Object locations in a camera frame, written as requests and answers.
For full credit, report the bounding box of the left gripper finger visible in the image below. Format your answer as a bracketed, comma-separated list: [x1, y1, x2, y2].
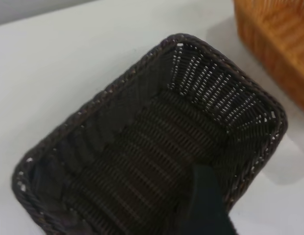
[187, 164, 241, 235]

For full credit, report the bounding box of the black wicker basket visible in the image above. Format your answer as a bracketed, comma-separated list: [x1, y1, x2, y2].
[11, 33, 289, 235]

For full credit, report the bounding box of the orange wicker basket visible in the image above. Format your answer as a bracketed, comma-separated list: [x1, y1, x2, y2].
[231, 0, 304, 113]

